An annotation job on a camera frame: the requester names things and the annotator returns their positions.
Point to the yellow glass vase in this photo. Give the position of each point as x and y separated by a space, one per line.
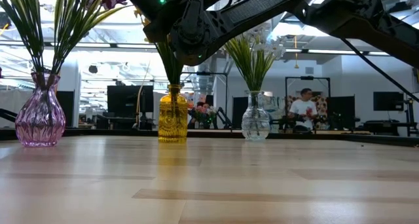
173 116

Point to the clear glass vase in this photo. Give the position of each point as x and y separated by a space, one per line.
255 122

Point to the purple glass vase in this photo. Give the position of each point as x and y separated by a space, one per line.
41 119

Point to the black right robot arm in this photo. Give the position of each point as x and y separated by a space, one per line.
262 4

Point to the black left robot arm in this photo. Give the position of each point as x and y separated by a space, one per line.
7 114

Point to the black background robot arm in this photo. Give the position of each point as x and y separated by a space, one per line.
224 117

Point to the pink background flowers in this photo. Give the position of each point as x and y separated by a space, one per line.
203 112

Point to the white blue patterned cloth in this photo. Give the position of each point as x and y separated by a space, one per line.
276 107

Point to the black panel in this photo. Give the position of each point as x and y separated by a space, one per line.
126 98
67 106
342 112

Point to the person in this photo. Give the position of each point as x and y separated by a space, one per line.
303 109

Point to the long ceiling light strip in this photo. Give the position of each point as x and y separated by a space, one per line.
330 51
378 53
134 46
91 45

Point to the black round ceiling fixture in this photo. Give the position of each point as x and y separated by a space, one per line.
93 69

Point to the white column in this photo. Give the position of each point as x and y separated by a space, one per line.
73 76

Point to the black monitor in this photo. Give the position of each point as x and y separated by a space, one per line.
388 101

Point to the black background desk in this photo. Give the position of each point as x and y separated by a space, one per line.
389 124

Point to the black metal frame stand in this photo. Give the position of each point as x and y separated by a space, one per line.
307 77
209 73

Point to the camera on stand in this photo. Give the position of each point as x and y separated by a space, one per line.
410 101

